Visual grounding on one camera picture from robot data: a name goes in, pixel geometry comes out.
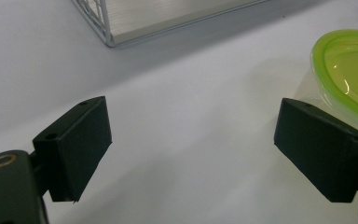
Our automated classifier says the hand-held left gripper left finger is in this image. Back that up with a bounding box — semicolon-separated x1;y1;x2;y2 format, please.
32;95;113;203

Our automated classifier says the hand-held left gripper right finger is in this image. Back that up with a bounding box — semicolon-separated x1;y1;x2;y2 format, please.
273;97;358;203

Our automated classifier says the green lidded round container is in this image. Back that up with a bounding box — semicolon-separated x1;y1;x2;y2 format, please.
293;28;358;139

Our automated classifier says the white wire rack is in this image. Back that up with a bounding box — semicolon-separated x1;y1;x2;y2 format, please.
71;0;271;49

